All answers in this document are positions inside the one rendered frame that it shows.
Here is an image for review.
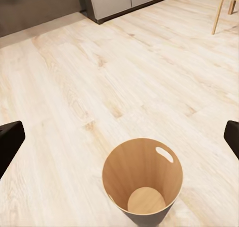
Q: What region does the trash can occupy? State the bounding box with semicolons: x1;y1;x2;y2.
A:
101;138;184;227

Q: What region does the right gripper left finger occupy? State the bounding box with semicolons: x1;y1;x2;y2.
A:
0;120;25;179

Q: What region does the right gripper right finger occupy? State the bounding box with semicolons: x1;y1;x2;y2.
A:
224;120;239;160

